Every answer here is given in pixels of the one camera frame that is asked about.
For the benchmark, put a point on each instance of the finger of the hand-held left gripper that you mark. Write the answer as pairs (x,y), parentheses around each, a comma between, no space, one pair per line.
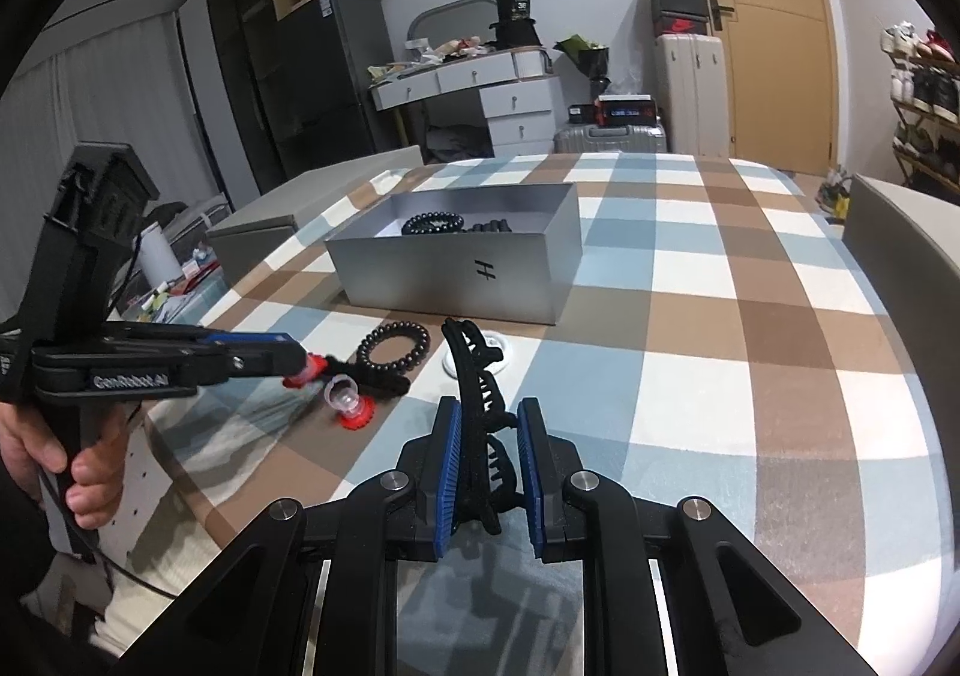
(255,366)
(255,340)

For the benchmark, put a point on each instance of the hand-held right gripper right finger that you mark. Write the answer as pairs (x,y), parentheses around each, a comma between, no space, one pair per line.
(536,473)

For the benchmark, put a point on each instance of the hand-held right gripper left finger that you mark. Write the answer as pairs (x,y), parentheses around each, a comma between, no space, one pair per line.
(446,473)

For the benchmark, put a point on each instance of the clear red ornament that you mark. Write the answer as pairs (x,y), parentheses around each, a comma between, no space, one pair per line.
(315,367)
(349,406)

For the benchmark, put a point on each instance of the long black hair clip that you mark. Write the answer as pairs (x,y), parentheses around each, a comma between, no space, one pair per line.
(476,421)

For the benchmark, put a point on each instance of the silver cardboard box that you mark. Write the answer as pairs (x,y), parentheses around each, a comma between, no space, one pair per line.
(450,271)

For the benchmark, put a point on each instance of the person's left hand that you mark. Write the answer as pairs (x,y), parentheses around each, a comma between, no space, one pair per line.
(97,481)

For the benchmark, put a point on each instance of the white cylinder bottle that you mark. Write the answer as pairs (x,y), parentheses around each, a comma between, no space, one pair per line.
(156,256)

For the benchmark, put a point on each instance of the assorted small toiletries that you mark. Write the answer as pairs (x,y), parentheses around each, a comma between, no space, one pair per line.
(187,271)

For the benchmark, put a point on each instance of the small black claw clip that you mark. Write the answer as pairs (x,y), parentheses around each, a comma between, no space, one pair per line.
(382,383)

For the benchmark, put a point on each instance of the white perforated panel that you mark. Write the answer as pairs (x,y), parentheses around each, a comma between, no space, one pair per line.
(142,488)

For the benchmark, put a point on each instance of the grey nightstand with drawers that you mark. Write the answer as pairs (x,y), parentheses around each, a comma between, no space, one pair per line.
(322,177)

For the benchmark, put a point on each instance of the person's beige trousers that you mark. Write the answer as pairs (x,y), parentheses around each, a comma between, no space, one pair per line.
(187,563)

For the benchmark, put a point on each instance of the brown blue checkered tablecloth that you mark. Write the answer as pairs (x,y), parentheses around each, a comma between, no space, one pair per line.
(712,316)

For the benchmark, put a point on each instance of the dark open wardrobe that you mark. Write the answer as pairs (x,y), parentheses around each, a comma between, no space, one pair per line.
(247,68)

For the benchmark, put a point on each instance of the grey crumpled cloth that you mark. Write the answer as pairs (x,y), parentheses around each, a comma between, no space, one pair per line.
(457,139)

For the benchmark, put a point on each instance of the silver suitcase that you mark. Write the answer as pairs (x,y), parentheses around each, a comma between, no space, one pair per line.
(607,137)

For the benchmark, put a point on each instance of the desk clutter pile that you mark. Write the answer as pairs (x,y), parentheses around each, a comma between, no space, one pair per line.
(450,49)

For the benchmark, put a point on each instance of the white vanity desk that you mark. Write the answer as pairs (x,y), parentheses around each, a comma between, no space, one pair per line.
(480,72)

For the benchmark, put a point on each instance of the small black box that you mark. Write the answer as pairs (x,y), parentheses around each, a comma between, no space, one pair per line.
(581,113)

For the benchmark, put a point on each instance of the red black box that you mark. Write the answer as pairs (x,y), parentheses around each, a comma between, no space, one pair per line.
(622,112)

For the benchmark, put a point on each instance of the grey arched mirror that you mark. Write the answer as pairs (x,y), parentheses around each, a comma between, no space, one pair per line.
(450,12)

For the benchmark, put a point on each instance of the clear plastic bag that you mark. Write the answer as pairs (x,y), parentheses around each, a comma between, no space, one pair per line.
(628,87)

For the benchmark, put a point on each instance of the black wrapped flower bouquet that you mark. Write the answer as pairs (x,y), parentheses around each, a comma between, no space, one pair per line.
(592,57)

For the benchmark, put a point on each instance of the plain grey nightstand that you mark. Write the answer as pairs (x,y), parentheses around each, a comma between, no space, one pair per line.
(900,233)

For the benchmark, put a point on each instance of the wooden door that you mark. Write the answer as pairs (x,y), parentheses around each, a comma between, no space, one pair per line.
(772,83)

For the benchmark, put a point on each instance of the red logo shoe box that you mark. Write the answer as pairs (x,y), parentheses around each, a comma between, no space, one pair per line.
(681,25)

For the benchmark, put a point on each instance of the black shoe box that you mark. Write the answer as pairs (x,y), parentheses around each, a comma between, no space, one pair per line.
(679,4)

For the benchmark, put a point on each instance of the wooden shoe rack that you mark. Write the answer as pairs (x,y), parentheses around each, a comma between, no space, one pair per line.
(911,153)

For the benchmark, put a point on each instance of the group of assorted shoes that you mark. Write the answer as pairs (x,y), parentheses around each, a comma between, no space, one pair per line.
(922,87)

